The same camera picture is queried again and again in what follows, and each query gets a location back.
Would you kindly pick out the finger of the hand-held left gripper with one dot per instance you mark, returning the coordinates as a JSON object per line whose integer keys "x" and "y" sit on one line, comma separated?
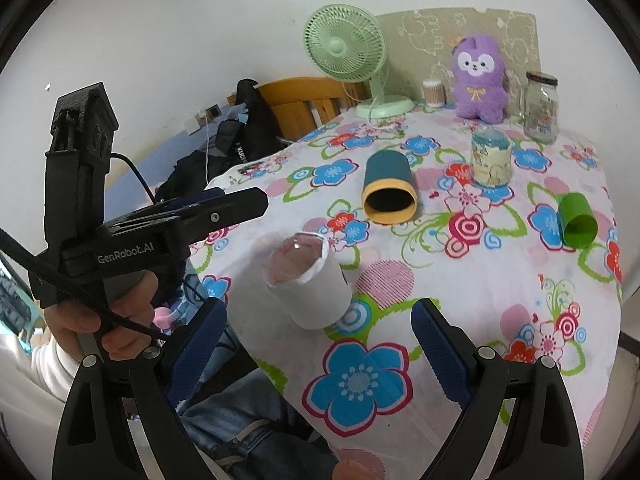
{"x": 192, "y": 197}
{"x": 225, "y": 212}

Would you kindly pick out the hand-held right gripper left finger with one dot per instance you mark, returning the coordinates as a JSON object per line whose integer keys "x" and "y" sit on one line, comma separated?
{"x": 200, "y": 341}

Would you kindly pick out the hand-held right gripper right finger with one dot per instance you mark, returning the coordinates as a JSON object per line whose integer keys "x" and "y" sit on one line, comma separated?
{"x": 441, "y": 351}

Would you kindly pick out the white cup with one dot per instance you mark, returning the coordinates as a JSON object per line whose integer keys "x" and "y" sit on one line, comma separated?
{"x": 320, "y": 300}

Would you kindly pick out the person's left forearm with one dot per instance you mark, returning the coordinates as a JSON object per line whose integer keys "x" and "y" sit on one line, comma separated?
{"x": 45, "y": 375}

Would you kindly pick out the teal cup with yellow rim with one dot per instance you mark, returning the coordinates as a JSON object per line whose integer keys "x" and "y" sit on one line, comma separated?
{"x": 385, "y": 167}

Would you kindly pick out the cartoon printed cup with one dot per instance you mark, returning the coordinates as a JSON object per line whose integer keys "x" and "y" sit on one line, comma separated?
{"x": 492, "y": 165}

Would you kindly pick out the green cup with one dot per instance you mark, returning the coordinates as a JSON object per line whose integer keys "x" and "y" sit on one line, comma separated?
{"x": 572, "y": 207}

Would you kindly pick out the person's left hand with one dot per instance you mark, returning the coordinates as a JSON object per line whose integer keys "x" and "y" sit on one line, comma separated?
{"x": 75, "y": 321}

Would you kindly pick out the pink object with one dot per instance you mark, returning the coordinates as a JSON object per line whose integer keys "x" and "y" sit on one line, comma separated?
{"x": 162, "y": 319}

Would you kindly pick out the person's blue jeans leg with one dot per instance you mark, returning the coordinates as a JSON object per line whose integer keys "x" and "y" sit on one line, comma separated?
{"x": 240, "y": 410}

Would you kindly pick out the black bag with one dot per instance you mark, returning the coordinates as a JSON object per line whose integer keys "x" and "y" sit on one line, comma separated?
{"x": 250, "y": 130}

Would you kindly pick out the floral tablecloth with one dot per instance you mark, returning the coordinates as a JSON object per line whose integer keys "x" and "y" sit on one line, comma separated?
{"x": 380, "y": 290}

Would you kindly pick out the wooden chair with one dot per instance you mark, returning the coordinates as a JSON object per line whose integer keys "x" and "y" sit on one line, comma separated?
{"x": 295, "y": 105}

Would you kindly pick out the green desk fan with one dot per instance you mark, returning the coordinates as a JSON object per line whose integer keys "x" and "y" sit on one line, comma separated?
{"x": 342, "y": 47}

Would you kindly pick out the cotton swab container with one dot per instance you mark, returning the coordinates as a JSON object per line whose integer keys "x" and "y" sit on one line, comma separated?
{"x": 434, "y": 94}

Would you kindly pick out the purple plush toy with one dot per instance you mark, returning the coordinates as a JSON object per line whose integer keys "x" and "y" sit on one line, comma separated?
{"x": 480, "y": 95}

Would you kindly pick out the glass jar with dark lid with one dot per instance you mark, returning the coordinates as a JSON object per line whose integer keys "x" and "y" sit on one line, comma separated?
{"x": 540, "y": 110}

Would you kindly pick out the beige patterned board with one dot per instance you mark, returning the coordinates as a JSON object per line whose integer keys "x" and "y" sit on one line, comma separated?
{"x": 425, "y": 35}

